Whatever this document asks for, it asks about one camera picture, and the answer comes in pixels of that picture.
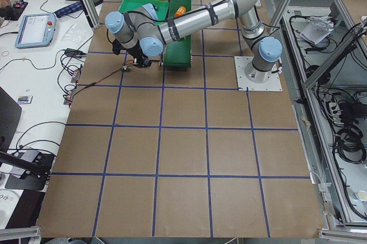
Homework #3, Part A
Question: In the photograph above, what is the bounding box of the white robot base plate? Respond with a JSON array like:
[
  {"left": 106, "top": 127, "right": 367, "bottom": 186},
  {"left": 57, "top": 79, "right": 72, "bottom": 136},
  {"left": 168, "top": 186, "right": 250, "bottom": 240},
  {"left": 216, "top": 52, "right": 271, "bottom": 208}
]
[{"left": 234, "top": 56, "right": 282, "bottom": 92}]

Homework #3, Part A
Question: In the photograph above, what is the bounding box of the red black motor cable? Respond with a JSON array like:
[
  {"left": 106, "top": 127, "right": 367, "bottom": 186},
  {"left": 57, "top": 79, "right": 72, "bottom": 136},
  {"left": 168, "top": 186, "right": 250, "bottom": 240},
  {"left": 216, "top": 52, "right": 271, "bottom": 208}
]
[{"left": 71, "top": 59, "right": 161, "bottom": 96}]

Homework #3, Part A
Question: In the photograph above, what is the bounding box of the green conveyor belt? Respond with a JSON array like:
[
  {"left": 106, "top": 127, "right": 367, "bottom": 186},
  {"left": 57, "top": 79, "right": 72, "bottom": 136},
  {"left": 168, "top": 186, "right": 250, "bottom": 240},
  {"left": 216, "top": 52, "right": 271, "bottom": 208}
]
[{"left": 159, "top": 0, "right": 193, "bottom": 70}]

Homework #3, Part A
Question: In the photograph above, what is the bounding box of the yellow push button switch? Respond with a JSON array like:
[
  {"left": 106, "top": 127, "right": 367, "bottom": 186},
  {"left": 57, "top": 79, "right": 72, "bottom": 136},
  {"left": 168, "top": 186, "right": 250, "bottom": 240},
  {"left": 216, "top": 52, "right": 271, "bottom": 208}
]
[{"left": 141, "top": 58, "right": 152, "bottom": 68}]

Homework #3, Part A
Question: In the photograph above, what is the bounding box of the blue teach pendant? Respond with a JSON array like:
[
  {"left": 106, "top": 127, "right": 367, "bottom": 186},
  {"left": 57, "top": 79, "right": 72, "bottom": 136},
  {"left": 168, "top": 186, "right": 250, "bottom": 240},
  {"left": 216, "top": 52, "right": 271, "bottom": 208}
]
[{"left": 14, "top": 13, "right": 56, "bottom": 49}]

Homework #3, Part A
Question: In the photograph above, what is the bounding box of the green plastic tray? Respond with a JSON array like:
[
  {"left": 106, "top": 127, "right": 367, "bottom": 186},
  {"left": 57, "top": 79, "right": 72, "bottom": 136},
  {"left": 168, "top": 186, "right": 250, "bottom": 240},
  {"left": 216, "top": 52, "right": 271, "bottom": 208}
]
[{"left": 118, "top": 0, "right": 170, "bottom": 26}]

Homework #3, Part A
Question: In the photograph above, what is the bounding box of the black power adapter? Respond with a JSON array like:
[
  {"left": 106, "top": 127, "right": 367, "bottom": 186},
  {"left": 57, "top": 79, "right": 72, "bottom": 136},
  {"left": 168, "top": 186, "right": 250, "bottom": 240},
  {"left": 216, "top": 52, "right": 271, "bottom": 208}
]
[{"left": 64, "top": 48, "right": 87, "bottom": 58}]

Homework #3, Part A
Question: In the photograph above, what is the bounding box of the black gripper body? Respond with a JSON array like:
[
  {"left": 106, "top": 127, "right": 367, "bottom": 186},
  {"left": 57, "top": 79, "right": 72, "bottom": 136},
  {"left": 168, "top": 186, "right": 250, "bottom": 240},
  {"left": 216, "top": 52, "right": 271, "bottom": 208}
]
[{"left": 130, "top": 48, "right": 149, "bottom": 68}]

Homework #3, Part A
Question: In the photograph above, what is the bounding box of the orange cylinder with 4680 text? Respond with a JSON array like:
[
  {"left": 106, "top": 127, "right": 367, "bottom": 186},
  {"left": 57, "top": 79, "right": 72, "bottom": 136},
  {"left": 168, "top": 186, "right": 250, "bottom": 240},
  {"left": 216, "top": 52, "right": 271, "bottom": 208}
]
[{"left": 174, "top": 6, "right": 186, "bottom": 18}]

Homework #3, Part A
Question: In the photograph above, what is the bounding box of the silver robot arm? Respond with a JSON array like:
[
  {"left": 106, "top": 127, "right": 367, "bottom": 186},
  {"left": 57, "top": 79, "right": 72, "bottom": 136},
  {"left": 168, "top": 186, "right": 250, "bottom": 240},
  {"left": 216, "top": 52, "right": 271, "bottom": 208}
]
[{"left": 105, "top": 0, "right": 283, "bottom": 83}]

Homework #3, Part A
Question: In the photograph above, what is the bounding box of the small motor controller board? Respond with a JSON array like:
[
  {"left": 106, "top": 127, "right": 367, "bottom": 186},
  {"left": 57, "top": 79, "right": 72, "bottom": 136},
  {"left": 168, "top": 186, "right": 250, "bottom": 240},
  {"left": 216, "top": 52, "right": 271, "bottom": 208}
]
[{"left": 122, "top": 66, "right": 132, "bottom": 72}]

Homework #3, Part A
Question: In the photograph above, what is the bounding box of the crumpled white paper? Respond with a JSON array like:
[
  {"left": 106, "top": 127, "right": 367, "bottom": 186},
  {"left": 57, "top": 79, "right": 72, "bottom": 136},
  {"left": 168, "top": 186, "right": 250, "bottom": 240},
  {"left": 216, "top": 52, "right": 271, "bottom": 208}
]
[{"left": 300, "top": 15, "right": 334, "bottom": 45}]

